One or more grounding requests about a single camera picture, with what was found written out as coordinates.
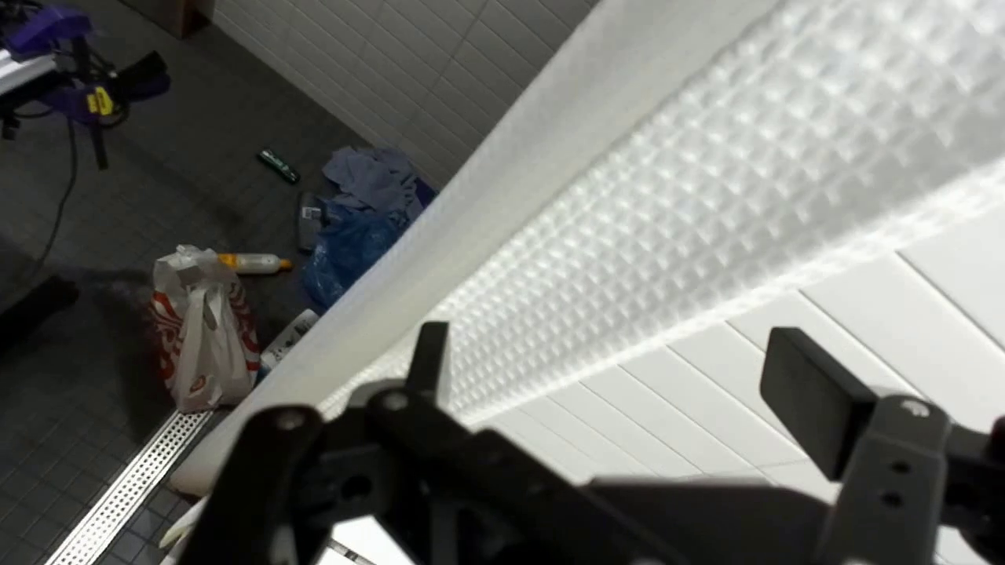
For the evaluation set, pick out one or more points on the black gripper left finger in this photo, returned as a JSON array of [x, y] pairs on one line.
[[427, 362]]

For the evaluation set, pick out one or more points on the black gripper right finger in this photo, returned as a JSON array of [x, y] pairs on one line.
[[817, 400]]

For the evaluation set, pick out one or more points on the white shower curtain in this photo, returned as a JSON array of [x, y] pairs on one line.
[[678, 180]]

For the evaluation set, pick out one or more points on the blue cloth pile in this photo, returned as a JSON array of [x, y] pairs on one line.
[[367, 203]]

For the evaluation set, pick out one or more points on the orange capped spray bottle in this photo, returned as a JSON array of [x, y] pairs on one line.
[[254, 265]]

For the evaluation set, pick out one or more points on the white plastic shopping bag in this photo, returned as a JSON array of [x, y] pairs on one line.
[[203, 328]]

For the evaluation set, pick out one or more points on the small green black tube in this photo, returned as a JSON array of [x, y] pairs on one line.
[[281, 167]]

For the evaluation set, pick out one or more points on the metal floor drain grate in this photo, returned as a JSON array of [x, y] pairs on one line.
[[126, 495]]

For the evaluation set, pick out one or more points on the purple tripod equipment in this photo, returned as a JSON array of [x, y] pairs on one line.
[[48, 57]]

